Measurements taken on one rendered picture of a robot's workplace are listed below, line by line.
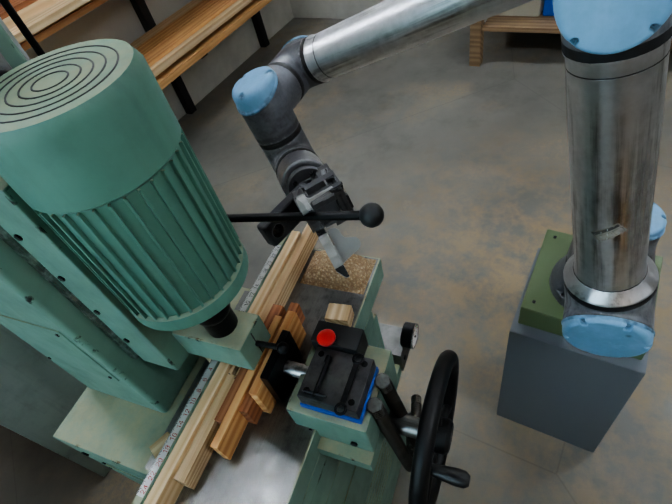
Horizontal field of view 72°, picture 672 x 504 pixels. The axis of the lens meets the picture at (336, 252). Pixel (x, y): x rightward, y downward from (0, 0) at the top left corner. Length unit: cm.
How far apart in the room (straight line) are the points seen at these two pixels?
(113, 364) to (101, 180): 47
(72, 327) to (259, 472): 36
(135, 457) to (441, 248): 155
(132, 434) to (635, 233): 97
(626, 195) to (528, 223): 153
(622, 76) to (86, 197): 59
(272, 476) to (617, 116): 70
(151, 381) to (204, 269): 43
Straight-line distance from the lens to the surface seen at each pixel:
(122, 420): 109
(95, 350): 85
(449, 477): 75
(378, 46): 86
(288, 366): 79
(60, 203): 50
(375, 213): 62
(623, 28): 61
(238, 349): 75
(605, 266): 87
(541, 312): 122
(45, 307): 78
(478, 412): 176
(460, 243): 217
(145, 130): 48
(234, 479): 82
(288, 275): 93
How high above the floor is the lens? 163
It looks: 47 degrees down
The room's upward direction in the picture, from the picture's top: 17 degrees counter-clockwise
